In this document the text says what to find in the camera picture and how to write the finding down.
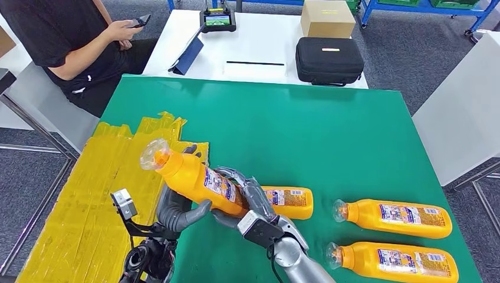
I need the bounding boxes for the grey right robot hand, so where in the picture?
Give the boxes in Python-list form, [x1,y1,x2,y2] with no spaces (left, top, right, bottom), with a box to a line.
[212,167,280,229]

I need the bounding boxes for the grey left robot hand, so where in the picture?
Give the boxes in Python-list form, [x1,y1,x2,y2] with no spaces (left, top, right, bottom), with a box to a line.
[156,145,213,234]

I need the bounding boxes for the person's right hand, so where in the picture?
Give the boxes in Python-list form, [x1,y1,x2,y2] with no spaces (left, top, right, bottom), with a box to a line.
[105,20,144,43]

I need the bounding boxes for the black smartphone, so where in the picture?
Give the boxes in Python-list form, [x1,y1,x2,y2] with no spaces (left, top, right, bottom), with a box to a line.
[127,14,152,29]

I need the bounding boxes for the orange bottle with clear cap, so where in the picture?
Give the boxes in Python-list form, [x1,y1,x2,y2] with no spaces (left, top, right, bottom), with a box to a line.
[332,199,453,240]
[140,138,253,219]
[261,186,314,221]
[326,241,460,283]

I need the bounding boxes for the tablet with blue cover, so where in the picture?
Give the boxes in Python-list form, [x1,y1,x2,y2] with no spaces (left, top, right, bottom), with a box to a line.
[167,24,206,75]

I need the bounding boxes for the person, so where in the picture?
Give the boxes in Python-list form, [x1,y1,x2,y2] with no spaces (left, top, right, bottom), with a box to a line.
[0,0,157,118]

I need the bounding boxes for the yellow tape patch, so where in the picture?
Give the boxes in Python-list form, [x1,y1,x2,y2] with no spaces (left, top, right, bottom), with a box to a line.
[15,111,210,283]

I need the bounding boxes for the black remote controller with screen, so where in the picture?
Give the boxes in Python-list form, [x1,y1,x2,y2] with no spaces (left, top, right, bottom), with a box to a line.
[199,0,237,34]

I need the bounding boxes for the brown cardboard piece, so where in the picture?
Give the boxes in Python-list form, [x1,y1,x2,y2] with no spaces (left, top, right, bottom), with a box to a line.
[0,25,17,60]

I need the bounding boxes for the black board edge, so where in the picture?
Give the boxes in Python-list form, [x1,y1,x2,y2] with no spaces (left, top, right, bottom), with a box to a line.
[0,68,17,97]

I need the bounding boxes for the thin black strip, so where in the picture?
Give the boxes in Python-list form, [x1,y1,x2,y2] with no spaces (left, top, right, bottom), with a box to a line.
[226,61,285,67]

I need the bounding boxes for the blue metal shelf rack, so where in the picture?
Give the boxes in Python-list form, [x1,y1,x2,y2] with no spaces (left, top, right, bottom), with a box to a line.
[167,0,305,12]
[359,0,500,38]

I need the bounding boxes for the black zippered carry case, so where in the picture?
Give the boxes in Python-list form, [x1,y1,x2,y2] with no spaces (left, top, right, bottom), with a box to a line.
[295,37,365,87]

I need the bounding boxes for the brown cardboard box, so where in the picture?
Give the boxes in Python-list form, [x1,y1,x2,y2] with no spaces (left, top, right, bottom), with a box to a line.
[300,0,357,39]

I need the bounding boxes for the white side table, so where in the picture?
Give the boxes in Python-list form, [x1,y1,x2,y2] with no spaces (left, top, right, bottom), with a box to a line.
[412,31,500,237]

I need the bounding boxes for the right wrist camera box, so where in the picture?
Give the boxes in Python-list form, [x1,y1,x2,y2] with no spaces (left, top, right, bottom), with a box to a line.
[237,210,285,249]

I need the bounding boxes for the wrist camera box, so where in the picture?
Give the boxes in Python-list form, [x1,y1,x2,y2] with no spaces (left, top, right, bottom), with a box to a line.
[110,188,138,221]
[237,210,285,249]

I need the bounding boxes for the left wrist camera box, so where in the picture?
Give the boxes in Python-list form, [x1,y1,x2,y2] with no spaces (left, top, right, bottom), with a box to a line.
[110,188,138,221]

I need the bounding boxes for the metal table frame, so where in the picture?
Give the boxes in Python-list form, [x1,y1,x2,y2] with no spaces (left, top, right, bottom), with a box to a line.
[0,93,79,276]

